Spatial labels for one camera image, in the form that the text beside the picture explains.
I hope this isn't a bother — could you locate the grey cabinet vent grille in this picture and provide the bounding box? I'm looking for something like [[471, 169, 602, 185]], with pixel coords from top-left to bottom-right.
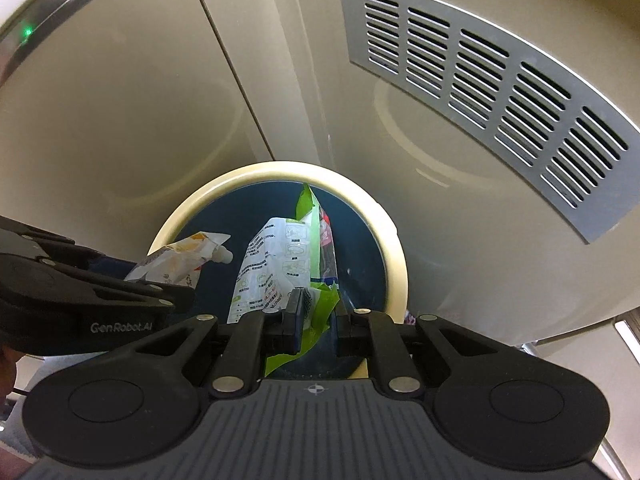
[[337, 0, 640, 245]]

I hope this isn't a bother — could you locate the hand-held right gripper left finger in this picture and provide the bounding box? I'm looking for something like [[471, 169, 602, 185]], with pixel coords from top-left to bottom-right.
[[107, 287, 314, 397]]

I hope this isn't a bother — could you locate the red and clear wrapper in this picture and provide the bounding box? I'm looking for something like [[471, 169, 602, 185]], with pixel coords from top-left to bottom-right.
[[316, 206, 341, 286]]

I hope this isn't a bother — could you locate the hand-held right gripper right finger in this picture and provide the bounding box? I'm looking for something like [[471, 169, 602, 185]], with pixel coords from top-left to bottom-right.
[[332, 306, 512, 397]]

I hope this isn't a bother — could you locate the cream-rimmed round trash bin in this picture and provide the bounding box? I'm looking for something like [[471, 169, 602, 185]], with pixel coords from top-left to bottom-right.
[[147, 161, 408, 381]]

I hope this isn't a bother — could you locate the white spout pouch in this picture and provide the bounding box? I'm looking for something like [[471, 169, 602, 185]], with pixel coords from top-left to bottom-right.
[[122, 231, 233, 291]]

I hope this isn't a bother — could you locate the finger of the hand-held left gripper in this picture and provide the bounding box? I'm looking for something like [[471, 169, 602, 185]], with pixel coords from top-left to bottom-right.
[[64, 245, 197, 312], [29, 297, 194, 357]]

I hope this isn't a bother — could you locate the green and white snack wrapper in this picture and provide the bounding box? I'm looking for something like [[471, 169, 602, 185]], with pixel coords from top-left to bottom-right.
[[227, 183, 343, 378]]

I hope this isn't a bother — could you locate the metal edge strip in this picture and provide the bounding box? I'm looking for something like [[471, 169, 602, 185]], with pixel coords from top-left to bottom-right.
[[0, 0, 188, 68]]

